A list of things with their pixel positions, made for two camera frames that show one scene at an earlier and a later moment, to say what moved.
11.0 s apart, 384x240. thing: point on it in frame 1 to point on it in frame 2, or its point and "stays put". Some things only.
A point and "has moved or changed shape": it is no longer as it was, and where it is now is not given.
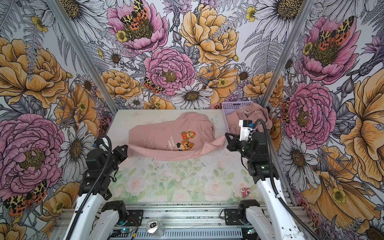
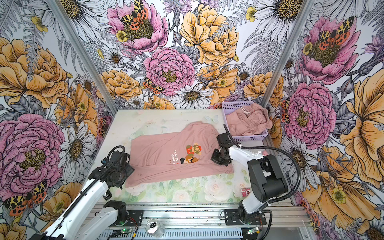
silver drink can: (155, 227) stays put
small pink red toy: (245, 191) stays put
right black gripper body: (242, 147) to (218, 157)
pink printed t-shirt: (188, 137) has moved or changed shape
